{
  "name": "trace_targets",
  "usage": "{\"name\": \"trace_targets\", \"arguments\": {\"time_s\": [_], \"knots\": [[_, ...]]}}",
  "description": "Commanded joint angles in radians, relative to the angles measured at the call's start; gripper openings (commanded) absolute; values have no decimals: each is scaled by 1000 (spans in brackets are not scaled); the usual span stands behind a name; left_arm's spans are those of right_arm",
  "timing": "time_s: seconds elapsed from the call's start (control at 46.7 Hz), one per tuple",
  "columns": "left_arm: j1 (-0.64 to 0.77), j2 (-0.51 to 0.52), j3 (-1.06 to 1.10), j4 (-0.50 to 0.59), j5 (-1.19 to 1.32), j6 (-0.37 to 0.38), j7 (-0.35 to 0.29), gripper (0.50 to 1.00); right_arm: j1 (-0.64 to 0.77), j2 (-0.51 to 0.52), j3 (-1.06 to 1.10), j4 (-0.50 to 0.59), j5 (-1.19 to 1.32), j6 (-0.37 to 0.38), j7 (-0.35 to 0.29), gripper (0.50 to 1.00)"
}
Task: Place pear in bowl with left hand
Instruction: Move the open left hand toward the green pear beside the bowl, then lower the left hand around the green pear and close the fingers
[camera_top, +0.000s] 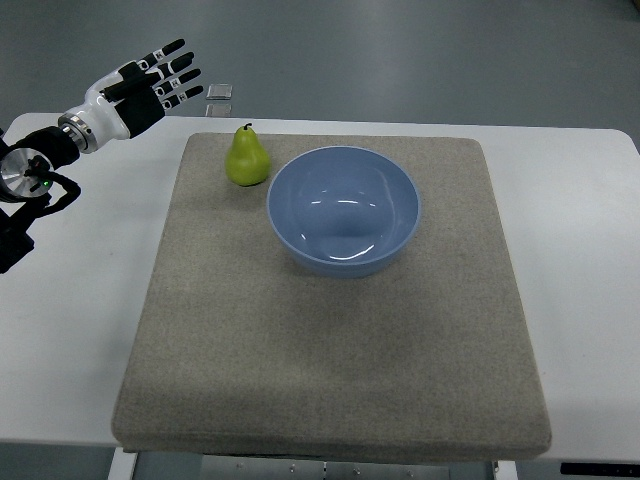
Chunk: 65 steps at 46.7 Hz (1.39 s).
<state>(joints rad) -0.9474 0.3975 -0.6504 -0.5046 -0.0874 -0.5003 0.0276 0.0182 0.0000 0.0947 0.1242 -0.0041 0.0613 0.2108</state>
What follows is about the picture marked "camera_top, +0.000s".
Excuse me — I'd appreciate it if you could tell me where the grey felt mat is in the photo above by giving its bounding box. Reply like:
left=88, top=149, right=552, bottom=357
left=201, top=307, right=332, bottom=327
left=111, top=133, right=552, bottom=463

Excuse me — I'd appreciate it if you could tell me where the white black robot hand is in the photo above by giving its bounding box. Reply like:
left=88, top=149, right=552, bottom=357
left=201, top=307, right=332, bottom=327
left=58, top=38, right=204, bottom=154

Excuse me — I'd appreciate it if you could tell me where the metal table frame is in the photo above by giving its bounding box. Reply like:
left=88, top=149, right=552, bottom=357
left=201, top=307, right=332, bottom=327
left=107, top=448, right=519, bottom=479

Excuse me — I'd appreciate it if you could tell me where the blue bowl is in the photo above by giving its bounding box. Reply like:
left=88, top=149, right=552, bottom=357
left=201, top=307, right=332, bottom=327
left=266, top=146, right=422, bottom=278

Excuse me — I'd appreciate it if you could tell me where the green pear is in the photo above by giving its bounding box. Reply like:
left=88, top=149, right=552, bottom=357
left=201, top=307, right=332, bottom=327
left=225, top=123, right=271, bottom=187

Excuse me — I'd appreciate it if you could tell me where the lower floor socket plate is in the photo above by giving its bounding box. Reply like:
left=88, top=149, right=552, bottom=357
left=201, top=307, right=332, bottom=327
left=205, top=103, right=232, bottom=118

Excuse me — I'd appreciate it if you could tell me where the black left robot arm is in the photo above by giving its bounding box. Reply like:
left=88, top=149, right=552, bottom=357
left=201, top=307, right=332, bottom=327
left=1, top=126, right=85, bottom=273

